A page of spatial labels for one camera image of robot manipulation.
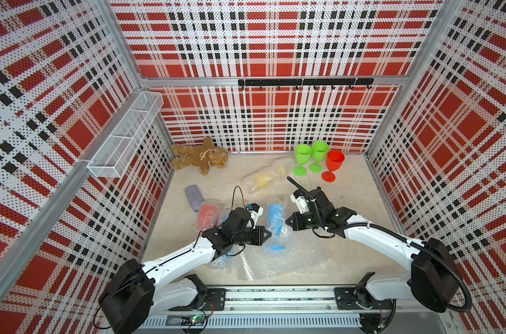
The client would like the pink glass in bubble wrap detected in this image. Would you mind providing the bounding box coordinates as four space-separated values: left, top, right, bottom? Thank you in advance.
197 200 222 231

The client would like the purple glass in bubble wrap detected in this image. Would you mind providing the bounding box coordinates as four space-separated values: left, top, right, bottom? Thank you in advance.
185 185 204 212

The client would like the white wire mesh basket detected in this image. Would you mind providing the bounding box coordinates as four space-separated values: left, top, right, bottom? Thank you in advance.
88 91 163 178

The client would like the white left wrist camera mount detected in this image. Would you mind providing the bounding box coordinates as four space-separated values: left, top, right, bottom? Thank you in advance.
246 203 263 228

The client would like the bubble wrap sheet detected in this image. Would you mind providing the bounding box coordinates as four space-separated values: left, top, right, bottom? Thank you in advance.
236 232 332 281

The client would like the black hook rail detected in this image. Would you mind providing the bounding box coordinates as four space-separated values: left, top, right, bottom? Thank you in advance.
238 78 375 88

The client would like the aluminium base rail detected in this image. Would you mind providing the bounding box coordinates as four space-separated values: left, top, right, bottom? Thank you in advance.
133 285 451 333

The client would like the light blue glass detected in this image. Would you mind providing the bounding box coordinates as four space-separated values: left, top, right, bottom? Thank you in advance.
264 196 289 257

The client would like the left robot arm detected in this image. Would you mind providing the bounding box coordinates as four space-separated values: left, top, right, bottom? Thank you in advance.
98 203 271 333

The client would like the green wine glass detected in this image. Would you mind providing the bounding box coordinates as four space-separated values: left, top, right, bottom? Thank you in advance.
293 144 313 177
309 141 329 173

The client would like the red glass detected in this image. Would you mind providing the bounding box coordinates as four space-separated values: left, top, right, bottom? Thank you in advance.
322 150 346 183

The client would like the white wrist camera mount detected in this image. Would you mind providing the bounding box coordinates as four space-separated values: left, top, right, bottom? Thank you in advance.
290 187 329 214
246 203 263 228

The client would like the yellow glass in bubble wrap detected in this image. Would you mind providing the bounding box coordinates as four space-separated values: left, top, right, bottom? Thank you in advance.
243 157 297 193

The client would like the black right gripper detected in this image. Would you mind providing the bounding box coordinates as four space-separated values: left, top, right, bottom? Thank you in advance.
285 211 324 230

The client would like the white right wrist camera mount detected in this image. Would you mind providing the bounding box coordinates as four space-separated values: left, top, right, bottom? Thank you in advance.
290 187 329 214

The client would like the green circuit board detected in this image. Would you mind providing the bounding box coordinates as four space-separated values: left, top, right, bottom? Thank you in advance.
180 313 209 329

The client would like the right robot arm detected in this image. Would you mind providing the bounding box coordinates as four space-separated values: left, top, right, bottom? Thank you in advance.
286 178 473 313

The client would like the blue glass in bubble wrap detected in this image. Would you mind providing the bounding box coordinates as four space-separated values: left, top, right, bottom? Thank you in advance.
210 254 234 270

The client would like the brown teddy bear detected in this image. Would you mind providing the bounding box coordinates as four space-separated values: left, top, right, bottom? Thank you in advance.
172 137 229 175

